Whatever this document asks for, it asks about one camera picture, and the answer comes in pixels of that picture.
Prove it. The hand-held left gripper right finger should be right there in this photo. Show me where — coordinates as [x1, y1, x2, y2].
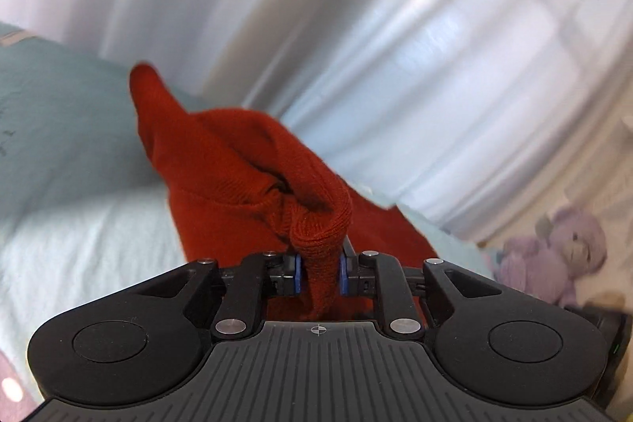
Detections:
[338, 238, 501, 341]

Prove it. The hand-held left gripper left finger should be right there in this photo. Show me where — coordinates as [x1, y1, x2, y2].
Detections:
[133, 251, 303, 343]

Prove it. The red knit cardigan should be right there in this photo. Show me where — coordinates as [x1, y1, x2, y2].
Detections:
[129, 62, 440, 321]

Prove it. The purple plush bear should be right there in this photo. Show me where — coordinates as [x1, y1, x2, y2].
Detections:
[495, 204, 610, 309]

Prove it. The white curtain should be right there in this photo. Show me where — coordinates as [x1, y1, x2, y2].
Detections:
[0, 0, 633, 245]

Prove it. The pink dotted cloth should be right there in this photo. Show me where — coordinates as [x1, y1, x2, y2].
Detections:
[0, 350, 38, 408]

